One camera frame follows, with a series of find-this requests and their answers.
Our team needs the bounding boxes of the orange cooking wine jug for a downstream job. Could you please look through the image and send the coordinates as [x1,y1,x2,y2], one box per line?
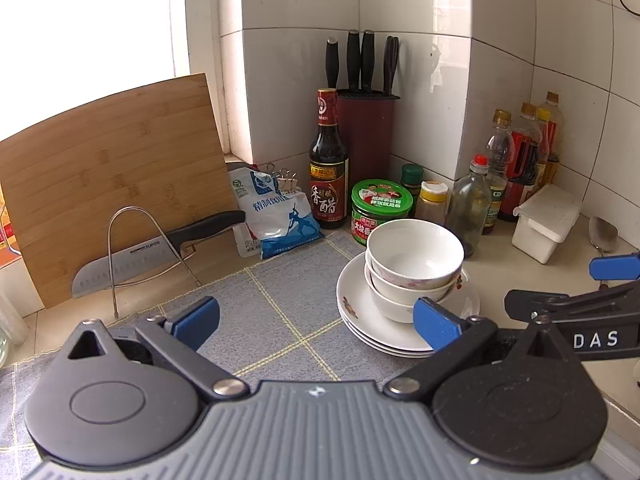
[0,192,22,266]

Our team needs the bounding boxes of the kitchen knife black handle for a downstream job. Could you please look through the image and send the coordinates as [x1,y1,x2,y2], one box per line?
[72,210,245,298]

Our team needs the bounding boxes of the clear glass bottle red cap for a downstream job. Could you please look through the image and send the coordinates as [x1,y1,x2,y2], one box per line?
[445,154,491,258]

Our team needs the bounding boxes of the red label sauce bottle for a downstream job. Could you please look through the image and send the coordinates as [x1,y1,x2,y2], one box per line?
[498,102,542,222]

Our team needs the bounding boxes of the white plate with burnt stain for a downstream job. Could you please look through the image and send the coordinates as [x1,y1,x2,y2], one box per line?
[339,314,436,357]

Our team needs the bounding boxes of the white fruit plate back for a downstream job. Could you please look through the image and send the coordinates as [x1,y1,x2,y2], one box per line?
[335,251,482,354]

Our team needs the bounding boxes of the grey teal dish mat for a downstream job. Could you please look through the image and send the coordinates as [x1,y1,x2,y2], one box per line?
[0,228,436,466]

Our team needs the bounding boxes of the dark vinegar bottle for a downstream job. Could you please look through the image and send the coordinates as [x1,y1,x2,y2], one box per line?
[309,88,349,230]

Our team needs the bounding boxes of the clear bottle gold cap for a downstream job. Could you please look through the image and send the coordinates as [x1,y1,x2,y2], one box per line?
[486,108,515,179]

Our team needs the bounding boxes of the tall orange cap bottle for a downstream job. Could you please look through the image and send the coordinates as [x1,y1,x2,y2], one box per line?
[537,91,564,184]

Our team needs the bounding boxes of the white plastic box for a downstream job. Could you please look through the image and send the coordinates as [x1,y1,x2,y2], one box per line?
[512,184,582,264]

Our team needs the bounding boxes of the tall plastic bag roll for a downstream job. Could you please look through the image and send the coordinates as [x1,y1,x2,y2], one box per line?
[0,292,29,346]

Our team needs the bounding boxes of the binder clips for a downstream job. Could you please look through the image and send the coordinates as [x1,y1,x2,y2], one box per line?
[266,162,300,195]

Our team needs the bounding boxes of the green lid sauce jar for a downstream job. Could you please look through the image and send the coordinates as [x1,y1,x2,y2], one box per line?
[350,179,413,245]

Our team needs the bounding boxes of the white blue salt bag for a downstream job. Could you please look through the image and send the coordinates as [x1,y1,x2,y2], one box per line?
[229,167,323,259]

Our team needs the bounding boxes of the white bowl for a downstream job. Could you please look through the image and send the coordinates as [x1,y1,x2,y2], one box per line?
[367,275,461,324]
[367,219,464,289]
[364,264,462,306]

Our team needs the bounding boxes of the wire cutting board rack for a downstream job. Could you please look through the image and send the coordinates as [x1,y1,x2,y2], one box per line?
[106,206,202,320]

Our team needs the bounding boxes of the yellow lid spice jar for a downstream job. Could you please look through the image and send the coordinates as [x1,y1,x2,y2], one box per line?
[414,181,449,226]

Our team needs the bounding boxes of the dark red knife block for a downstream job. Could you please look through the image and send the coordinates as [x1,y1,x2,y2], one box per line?
[337,29,399,186]

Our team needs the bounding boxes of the yellow label oil bottle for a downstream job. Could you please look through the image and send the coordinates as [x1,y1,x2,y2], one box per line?
[483,171,508,235]

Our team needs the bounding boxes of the green cap small jar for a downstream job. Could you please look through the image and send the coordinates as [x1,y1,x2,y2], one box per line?
[400,164,424,206]

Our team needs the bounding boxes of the bamboo cutting board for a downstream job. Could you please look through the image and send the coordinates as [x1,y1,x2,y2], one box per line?
[1,74,235,308]

